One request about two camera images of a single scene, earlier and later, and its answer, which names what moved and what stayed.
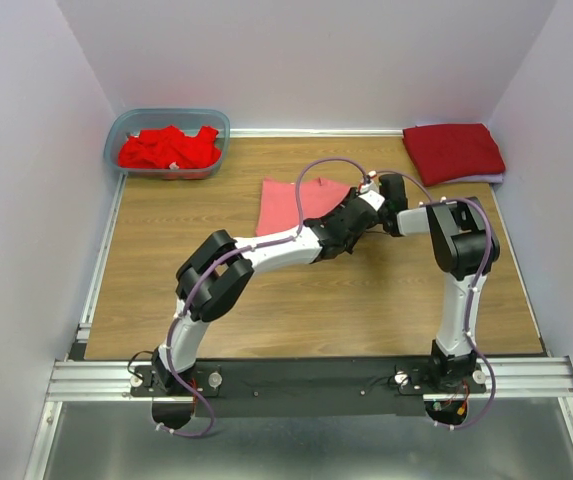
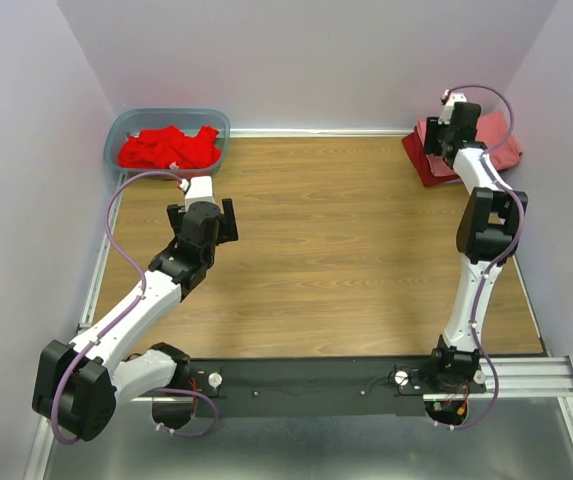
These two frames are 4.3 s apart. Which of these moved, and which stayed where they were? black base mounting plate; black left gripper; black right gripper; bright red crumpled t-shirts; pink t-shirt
Moved: black right gripper; pink t-shirt; black left gripper
Stayed: black base mounting plate; bright red crumpled t-shirts
